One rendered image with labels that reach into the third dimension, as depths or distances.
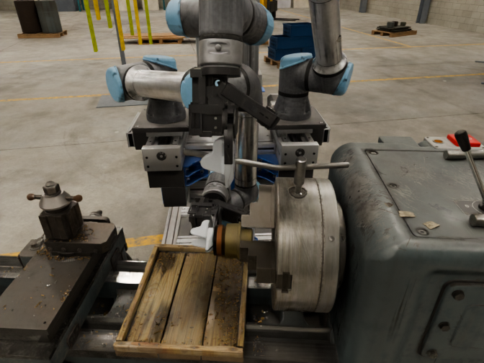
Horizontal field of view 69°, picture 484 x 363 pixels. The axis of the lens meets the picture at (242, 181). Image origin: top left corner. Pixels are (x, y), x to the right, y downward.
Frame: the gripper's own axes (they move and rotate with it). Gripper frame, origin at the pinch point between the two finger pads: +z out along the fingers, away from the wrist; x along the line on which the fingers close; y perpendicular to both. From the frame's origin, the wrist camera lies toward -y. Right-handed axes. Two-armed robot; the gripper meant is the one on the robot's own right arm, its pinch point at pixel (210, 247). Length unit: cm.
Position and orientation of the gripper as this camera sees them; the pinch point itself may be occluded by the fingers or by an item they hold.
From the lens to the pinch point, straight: 85.2
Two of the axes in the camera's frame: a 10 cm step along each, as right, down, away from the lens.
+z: -0.8, 5.0, -8.6
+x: 0.0, -8.6, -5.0
